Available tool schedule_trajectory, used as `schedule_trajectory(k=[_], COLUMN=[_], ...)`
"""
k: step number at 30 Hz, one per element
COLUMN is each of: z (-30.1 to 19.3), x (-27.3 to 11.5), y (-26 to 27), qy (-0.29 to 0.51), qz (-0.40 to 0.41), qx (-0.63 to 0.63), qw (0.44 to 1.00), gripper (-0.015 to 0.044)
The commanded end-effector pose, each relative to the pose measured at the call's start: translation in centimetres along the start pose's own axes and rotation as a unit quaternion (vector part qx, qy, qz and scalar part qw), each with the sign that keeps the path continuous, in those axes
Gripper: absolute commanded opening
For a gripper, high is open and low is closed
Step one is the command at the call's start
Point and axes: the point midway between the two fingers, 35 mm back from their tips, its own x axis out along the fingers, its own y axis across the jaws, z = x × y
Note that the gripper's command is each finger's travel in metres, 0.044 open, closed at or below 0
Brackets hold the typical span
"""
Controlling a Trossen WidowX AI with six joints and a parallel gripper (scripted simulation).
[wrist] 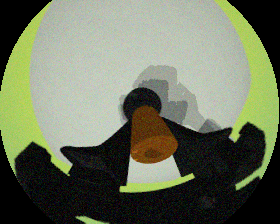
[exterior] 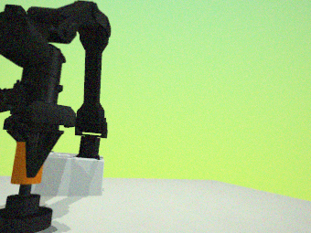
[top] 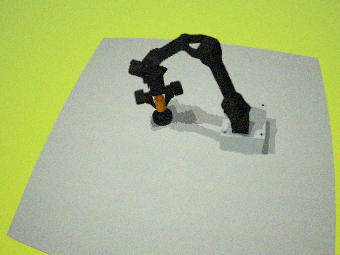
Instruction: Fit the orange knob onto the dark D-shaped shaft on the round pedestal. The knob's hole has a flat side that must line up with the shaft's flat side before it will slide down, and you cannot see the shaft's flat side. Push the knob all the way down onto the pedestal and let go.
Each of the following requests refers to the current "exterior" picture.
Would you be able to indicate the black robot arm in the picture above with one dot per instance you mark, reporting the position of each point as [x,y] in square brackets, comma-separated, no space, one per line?
[24,40]

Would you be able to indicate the orange-brown cylinder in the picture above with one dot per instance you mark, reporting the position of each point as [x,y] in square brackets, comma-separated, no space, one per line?
[19,176]

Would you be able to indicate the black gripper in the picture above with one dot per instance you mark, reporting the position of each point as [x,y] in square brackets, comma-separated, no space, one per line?
[38,124]

